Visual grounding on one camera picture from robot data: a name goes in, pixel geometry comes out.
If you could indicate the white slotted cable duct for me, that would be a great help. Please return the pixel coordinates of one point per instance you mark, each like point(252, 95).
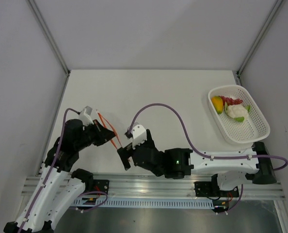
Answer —
point(158, 203)

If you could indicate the clear orange zip bag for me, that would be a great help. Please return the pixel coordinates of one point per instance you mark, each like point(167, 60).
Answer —
point(115, 141)

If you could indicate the aluminium mounting rail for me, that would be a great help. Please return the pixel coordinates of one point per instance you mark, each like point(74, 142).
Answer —
point(152, 187)

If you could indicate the white cauliflower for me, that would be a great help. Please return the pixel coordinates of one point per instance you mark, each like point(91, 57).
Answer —
point(238, 112)

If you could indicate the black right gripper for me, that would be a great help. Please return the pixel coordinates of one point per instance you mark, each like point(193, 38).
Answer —
point(125, 152)

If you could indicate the red grape bunch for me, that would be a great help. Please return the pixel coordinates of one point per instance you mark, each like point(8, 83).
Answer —
point(231, 101)

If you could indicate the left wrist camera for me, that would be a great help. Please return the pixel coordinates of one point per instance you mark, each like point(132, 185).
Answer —
point(85, 116)

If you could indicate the white perforated plastic basket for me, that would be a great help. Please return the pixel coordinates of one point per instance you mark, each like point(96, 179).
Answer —
point(254, 128)

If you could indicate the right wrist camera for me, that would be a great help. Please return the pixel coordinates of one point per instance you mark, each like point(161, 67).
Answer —
point(138, 134)

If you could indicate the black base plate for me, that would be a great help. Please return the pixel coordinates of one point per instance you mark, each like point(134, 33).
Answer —
point(208, 190)
point(101, 185)

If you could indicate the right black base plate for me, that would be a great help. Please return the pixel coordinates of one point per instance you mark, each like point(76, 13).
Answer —
point(208, 190)

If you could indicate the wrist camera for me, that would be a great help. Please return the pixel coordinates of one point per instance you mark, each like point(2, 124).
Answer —
point(138, 134)
point(85, 116)

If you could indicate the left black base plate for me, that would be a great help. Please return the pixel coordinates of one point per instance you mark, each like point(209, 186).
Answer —
point(101, 185)

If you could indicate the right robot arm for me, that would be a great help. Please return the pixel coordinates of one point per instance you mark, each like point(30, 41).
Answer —
point(178, 163)

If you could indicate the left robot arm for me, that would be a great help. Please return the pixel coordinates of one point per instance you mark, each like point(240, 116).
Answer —
point(58, 187)

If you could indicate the yellow green mango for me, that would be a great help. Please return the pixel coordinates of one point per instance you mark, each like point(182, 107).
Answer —
point(218, 104)

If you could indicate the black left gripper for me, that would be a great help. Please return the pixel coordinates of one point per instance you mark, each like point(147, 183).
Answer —
point(104, 135)

